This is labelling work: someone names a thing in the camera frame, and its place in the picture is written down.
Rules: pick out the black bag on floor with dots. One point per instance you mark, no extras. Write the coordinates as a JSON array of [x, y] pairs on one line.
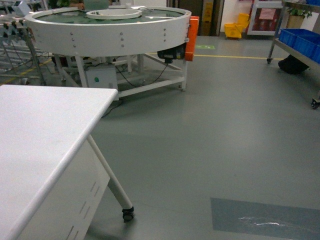
[[292, 65]]

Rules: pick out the steel shelf cart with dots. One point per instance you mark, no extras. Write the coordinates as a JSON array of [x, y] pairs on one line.
[[309, 6]]

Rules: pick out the white table with caster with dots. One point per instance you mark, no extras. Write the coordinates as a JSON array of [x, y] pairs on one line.
[[52, 173]]

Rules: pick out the white round conveyor table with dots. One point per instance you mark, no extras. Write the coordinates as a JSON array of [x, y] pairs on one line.
[[146, 44]]

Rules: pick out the orange motor cover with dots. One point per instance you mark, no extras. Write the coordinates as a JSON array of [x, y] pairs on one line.
[[192, 36]]

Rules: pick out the yellow mop bucket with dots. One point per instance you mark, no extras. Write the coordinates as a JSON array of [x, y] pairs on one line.
[[235, 30]]

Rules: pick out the white control box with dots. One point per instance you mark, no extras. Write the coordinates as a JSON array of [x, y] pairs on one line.
[[102, 76]]

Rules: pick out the blue bin on cart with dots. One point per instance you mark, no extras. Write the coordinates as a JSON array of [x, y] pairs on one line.
[[304, 41]]

